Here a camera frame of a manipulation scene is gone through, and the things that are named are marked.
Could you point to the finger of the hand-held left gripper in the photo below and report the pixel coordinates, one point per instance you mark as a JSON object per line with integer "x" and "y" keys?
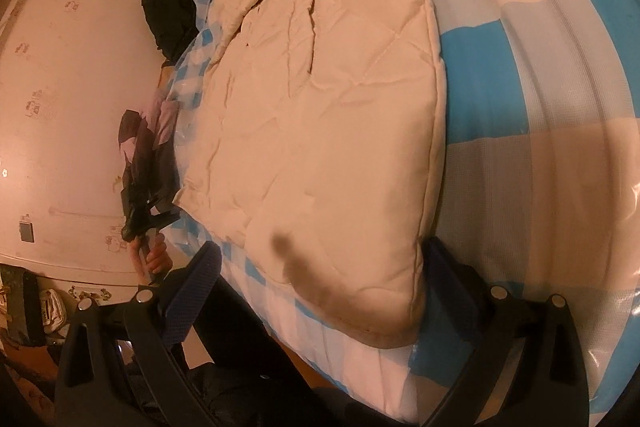
{"x": 167, "y": 212}

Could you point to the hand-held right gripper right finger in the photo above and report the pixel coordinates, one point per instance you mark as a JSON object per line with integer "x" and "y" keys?
{"x": 450, "y": 278}

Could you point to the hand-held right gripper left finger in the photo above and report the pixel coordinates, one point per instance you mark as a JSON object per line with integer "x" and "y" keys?
{"x": 192, "y": 288}

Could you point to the white quilted jacket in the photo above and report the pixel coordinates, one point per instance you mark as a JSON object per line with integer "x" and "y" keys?
{"x": 325, "y": 132}

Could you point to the person's left hand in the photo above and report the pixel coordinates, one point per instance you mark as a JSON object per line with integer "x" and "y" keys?
{"x": 159, "y": 261}

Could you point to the pink and brown cloth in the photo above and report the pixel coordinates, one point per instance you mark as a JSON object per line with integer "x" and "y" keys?
{"x": 145, "y": 142}

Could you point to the person's dark trousers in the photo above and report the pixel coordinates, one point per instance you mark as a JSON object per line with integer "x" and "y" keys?
{"x": 250, "y": 372}

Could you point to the white sneaker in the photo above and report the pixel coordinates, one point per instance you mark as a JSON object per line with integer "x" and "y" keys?
{"x": 52, "y": 312}

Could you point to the blue checked bed sheet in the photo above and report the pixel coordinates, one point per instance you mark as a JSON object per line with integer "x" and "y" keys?
{"x": 550, "y": 107}

